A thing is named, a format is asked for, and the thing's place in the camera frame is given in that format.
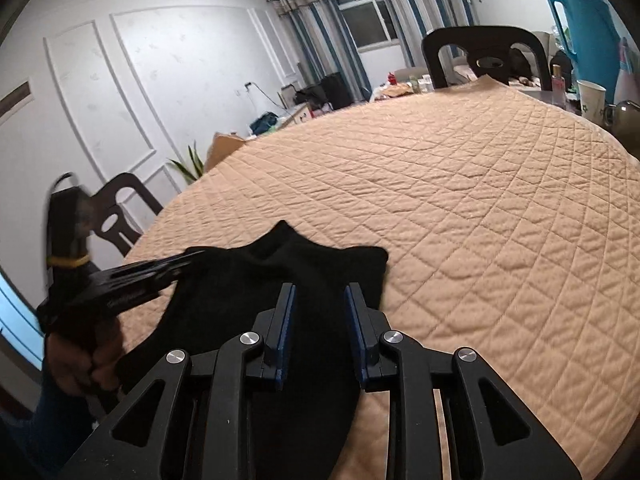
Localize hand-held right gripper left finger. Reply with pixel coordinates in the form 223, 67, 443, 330
60, 282, 298, 480

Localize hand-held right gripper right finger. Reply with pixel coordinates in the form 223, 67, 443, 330
344, 282, 583, 480

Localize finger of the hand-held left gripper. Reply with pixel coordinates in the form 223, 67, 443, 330
105, 250, 209, 281
125, 266, 194, 289

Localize black pants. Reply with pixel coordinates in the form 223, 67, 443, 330
116, 220, 390, 480

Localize person's left forearm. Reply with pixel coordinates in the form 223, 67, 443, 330
10, 365, 108, 480

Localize person's left hand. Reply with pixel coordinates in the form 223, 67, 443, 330
45, 319, 126, 396

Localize dark wooden chair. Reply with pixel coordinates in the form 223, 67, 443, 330
90, 172, 165, 258
421, 25, 553, 106

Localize green potted plant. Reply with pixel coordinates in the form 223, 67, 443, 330
167, 142, 206, 186

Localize blue bag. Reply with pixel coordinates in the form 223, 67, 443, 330
250, 114, 278, 136

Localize peach quilted blanket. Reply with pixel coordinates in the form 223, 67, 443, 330
120, 77, 640, 480

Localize black bag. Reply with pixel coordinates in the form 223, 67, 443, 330
295, 72, 351, 111

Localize beige sofa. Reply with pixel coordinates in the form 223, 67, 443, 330
392, 65, 431, 89

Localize striped curtain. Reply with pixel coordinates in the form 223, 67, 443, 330
367, 0, 478, 68
267, 0, 371, 106

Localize window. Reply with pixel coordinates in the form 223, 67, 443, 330
332, 0, 401, 51

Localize white paper cup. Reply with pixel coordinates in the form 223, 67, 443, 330
576, 79, 607, 120

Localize glass kettle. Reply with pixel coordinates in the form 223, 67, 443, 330
602, 100, 640, 147

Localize blue plastic pitcher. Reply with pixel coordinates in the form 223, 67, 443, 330
546, 0, 626, 91

